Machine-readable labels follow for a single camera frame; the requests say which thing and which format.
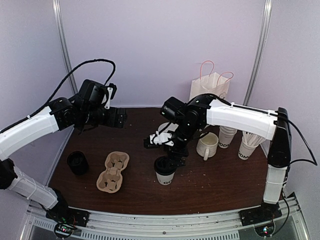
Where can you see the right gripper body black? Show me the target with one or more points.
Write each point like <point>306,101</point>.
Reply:
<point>183,150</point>

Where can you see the left aluminium wall post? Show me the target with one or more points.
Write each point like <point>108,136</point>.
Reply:
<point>61,33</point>

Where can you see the right aluminium wall post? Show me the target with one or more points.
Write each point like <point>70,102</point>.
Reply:
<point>263,35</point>

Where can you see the white ceramic bowl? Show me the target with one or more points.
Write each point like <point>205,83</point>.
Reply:
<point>168,127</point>

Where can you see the stack of white paper cups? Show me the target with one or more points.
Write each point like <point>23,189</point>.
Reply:
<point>225,137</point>

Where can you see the stack of black cup lids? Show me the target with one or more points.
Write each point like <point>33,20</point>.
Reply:
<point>77,163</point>

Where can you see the paper cup holding straws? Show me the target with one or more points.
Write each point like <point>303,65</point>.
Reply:
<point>245,150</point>

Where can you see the cardboard two-cup carrier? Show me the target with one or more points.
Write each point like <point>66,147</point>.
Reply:
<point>111,179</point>

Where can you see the white paper takeout bag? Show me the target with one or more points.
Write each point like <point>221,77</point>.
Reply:
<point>212,83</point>

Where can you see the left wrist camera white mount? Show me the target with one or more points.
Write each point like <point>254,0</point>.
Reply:
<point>110,92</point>

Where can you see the aluminium wall post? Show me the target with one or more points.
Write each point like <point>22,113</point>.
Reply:
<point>61,33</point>
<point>263,35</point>

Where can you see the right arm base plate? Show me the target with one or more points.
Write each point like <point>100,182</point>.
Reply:
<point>258,215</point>

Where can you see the cream ribbed ceramic mug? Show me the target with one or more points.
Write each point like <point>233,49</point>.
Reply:
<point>207,145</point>

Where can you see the aluminium front rail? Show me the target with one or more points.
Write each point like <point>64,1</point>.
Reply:
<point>224,225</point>

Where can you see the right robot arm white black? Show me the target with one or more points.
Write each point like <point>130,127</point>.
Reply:
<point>209,109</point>

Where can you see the bundle of white straws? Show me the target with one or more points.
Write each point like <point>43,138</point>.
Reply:
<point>251,139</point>

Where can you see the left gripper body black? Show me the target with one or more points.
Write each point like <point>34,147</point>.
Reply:
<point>110,120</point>

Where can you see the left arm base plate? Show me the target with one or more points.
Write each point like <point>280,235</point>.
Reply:
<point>74,217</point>

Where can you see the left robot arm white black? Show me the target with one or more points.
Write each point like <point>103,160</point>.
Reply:
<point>90,106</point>

